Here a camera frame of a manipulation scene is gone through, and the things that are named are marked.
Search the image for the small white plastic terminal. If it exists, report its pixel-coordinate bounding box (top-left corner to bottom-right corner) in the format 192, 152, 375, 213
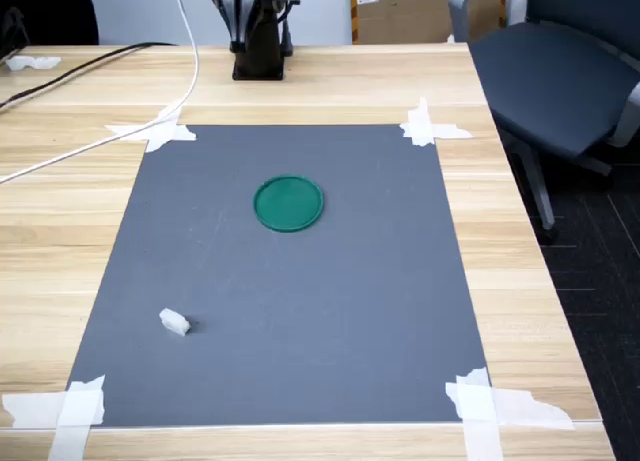
158, 307, 192, 337

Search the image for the round green lid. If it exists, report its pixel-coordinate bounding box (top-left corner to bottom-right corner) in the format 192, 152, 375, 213
252, 174, 325, 235

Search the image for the brown cardboard box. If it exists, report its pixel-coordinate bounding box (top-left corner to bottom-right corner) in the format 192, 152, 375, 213
349, 0, 509, 46

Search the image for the white tape piece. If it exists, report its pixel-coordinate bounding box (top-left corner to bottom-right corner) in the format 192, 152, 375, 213
104, 103, 198, 154
444, 366, 576, 461
399, 97, 474, 148
1, 374, 107, 461

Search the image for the grey-blue office chair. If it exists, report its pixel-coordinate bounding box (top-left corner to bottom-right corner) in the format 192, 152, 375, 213
447, 0, 640, 245

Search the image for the dark grey mat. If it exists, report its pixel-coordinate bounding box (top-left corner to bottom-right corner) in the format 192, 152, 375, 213
66, 124, 494, 427

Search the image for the white camera cable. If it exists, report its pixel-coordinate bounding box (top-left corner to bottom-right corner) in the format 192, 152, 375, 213
0, 0, 201, 185

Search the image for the black cable on table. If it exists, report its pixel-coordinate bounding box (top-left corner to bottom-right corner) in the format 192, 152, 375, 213
0, 41, 177, 113

